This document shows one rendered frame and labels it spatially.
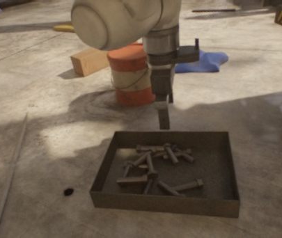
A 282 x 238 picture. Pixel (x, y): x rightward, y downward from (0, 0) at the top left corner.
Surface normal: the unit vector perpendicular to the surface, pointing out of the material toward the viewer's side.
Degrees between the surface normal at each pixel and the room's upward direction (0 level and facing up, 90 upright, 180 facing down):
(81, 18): 102
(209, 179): 0
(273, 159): 0
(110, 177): 0
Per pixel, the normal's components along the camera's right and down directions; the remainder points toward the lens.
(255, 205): -0.13, -0.82
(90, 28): -0.53, 0.64
